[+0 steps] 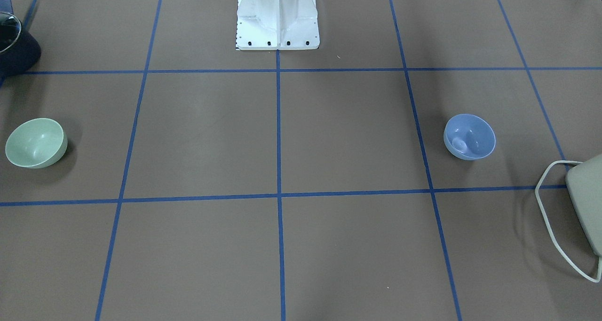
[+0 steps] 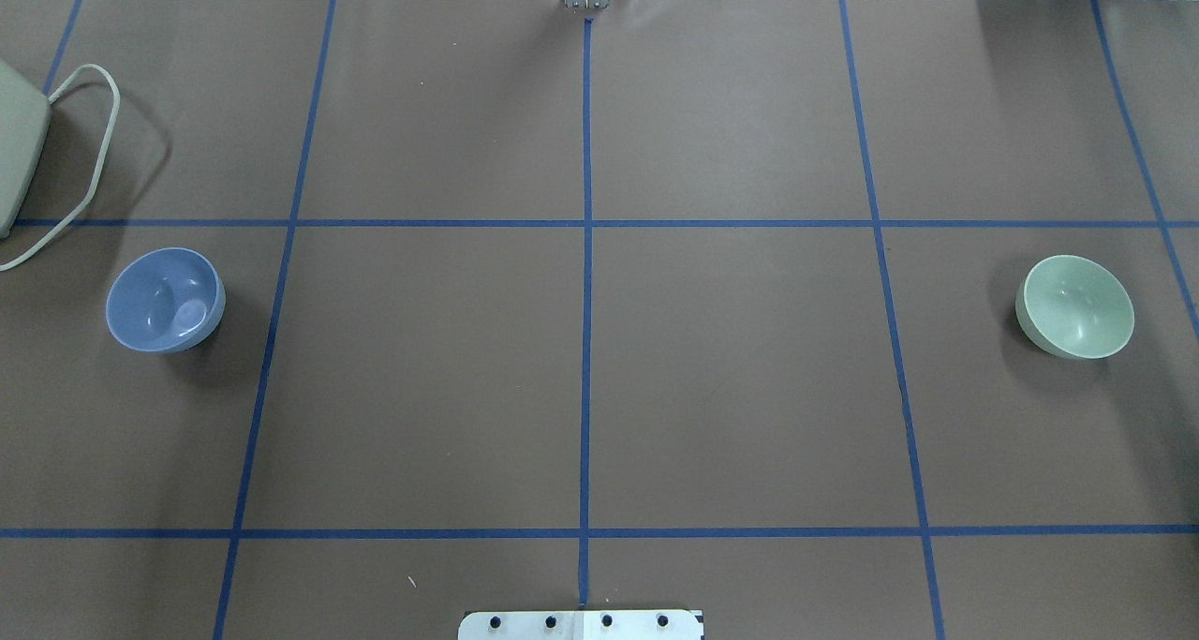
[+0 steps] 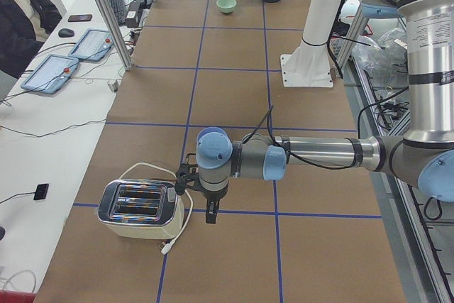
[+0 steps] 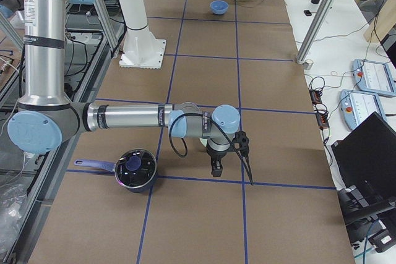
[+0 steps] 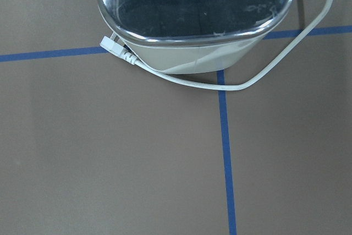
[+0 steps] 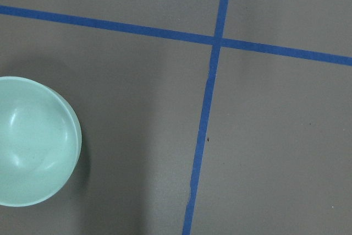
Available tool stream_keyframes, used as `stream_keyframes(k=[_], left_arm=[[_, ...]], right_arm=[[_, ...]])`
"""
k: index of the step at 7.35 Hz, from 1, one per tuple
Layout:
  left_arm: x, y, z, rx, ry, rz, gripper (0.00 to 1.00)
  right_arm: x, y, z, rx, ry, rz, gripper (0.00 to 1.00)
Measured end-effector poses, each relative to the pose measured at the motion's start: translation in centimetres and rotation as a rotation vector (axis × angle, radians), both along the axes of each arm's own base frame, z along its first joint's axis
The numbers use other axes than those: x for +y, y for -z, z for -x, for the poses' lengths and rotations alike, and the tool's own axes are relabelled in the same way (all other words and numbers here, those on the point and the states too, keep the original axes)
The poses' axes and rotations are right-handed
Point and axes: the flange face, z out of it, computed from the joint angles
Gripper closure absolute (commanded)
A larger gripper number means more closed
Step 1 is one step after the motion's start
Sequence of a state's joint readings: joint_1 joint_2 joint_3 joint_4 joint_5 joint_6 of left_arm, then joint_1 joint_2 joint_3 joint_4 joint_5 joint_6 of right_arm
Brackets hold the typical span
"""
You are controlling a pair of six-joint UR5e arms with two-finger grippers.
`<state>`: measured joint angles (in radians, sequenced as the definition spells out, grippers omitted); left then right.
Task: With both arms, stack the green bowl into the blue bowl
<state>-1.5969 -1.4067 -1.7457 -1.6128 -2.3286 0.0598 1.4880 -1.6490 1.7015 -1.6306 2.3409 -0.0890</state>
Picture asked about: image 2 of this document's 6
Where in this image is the white power cord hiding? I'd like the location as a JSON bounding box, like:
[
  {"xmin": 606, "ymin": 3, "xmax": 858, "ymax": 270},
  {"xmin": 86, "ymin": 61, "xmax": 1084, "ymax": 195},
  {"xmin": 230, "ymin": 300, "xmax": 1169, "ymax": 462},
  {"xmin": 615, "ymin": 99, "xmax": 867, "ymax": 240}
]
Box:
[{"xmin": 0, "ymin": 64, "xmax": 122, "ymax": 273}]

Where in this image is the brown table mat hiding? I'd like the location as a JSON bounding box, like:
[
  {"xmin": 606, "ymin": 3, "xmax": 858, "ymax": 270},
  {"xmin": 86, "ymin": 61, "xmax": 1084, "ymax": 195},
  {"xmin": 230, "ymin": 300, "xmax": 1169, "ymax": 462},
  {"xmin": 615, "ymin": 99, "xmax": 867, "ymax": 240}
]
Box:
[{"xmin": 4, "ymin": 0, "xmax": 1195, "ymax": 639}]

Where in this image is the white pedestal base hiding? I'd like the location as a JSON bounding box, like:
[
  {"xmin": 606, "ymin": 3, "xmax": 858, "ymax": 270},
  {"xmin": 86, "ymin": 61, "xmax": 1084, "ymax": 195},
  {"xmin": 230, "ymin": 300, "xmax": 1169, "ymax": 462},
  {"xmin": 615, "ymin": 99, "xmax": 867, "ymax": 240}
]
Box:
[{"xmin": 457, "ymin": 609, "xmax": 705, "ymax": 639}]

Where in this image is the beige toaster appliance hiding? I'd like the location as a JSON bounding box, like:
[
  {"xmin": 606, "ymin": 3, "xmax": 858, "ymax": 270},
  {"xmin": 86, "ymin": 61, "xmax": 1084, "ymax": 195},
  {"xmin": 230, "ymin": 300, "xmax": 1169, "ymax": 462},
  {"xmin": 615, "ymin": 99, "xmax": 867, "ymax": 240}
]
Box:
[{"xmin": 1, "ymin": 61, "xmax": 52, "ymax": 239}]

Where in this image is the green bowl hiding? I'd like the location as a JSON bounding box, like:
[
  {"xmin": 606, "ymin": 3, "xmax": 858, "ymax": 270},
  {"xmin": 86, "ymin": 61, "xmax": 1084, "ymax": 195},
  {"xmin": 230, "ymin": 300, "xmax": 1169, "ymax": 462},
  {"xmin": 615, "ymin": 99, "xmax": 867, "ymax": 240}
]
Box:
[{"xmin": 1014, "ymin": 253, "xmax": 1135, "ymax": 360}]

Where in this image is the blue bowl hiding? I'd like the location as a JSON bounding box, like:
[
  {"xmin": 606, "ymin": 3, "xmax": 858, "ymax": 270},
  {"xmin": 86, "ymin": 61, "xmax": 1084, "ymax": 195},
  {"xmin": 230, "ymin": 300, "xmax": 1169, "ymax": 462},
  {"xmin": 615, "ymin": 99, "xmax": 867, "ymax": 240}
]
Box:
[{"xmin": 104, "ymin": 246, "xmax": 227, "ymax": 354}]

